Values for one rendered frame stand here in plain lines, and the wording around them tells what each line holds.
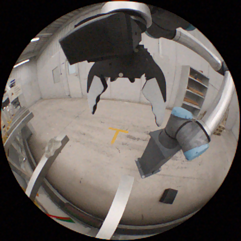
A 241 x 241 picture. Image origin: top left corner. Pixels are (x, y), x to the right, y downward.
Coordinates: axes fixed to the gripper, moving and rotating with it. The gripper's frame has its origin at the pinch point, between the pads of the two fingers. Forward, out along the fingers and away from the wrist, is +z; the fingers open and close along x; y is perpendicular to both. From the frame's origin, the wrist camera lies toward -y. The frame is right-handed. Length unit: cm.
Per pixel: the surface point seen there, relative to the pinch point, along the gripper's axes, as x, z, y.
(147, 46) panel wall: -8, -96, 225
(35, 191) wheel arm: 19.0, 9.5, -30.7
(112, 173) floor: 13, 94, 7
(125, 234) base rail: -12.3, 24.5, -34.6
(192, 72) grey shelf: -158, -52, 225
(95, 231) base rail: -1.4, 23.8, -37.2
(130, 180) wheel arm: -4.8, 9.8, -8.5
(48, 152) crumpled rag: 20.0, 7.0, -13.2
